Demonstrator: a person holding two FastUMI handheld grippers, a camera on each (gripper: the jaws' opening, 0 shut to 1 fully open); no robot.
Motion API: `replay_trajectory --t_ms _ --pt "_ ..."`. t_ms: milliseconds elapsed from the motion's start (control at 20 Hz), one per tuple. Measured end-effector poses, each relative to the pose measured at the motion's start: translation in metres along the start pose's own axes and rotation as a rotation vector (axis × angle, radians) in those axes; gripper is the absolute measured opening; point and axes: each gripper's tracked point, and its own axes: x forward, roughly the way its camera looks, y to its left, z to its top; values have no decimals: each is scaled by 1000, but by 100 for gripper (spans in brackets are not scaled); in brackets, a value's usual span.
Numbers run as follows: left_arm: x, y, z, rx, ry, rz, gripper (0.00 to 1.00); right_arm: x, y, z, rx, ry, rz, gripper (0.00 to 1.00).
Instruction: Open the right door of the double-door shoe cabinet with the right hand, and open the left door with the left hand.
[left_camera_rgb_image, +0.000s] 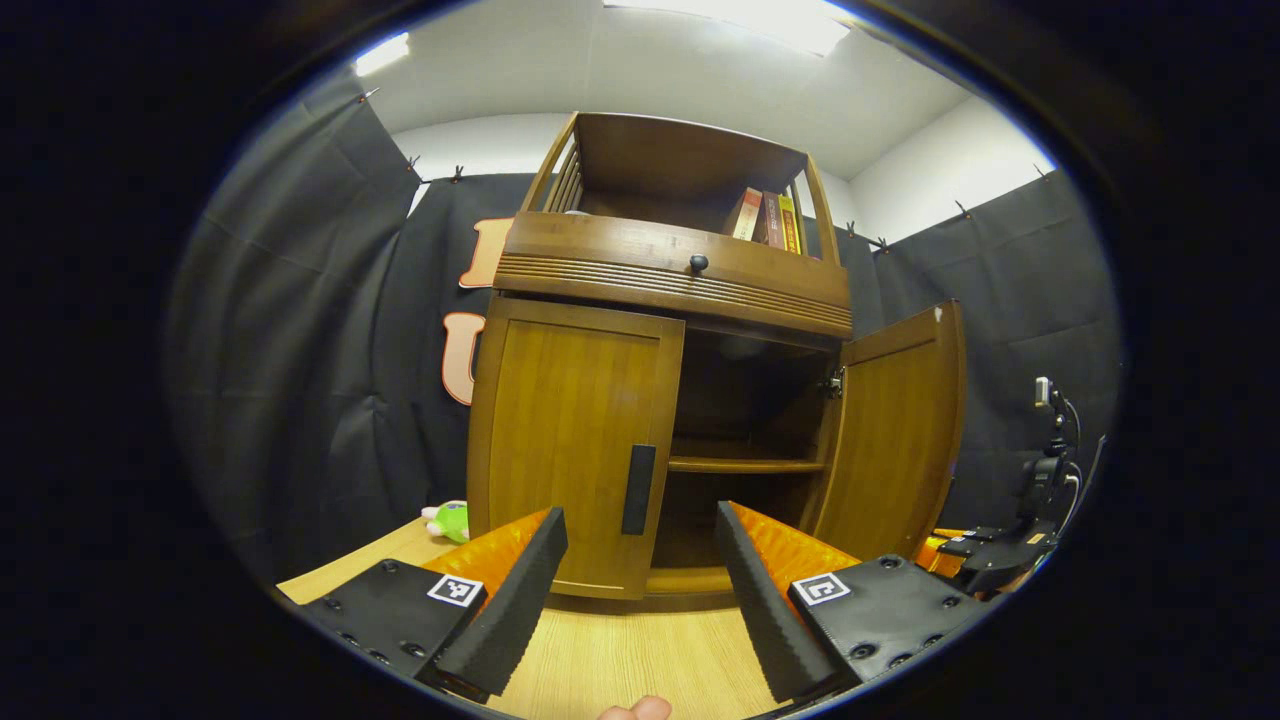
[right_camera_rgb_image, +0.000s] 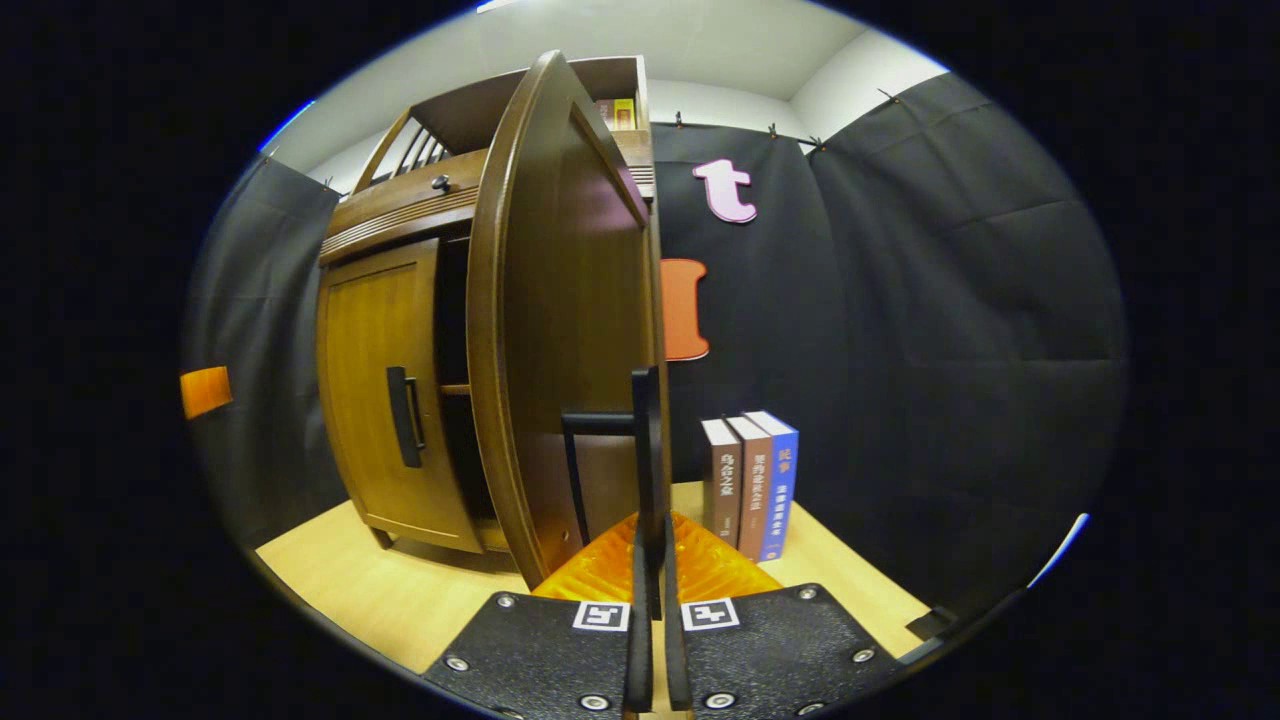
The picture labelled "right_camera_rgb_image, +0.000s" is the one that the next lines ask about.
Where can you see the dark brown book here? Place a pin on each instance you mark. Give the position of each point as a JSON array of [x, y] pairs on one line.
[[722, 490]]

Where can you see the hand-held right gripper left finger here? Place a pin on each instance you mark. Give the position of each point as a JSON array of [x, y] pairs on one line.
[[640, 660]]

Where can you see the black backdrop cloth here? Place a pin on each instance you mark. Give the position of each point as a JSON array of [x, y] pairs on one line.
[[950, 350]]

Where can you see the reddish brown thin book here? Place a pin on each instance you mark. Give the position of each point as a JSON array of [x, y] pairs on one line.
[[606, 114]]

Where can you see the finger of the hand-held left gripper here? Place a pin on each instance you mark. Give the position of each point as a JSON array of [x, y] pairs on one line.
[[205, 392]]

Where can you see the light brown book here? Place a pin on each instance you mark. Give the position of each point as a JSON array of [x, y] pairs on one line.
[[755, 495]]

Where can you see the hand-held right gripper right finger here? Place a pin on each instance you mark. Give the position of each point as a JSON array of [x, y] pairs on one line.
[[675, 660]]

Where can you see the yellow book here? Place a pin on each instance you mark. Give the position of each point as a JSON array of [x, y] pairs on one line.
[[624, 114]]

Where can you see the blue book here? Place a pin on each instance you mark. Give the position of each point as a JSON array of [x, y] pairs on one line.
[[782, 490]]

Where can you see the wooden cabinet door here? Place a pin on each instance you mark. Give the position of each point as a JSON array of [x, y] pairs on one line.
[[360, 400], [560, 300]]

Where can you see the wooden cabinet drawer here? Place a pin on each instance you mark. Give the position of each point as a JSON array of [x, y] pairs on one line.
[[400, 198]]

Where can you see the wooden double-door shoe cabinet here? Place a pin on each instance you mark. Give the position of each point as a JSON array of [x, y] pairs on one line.
[[470, 110]]

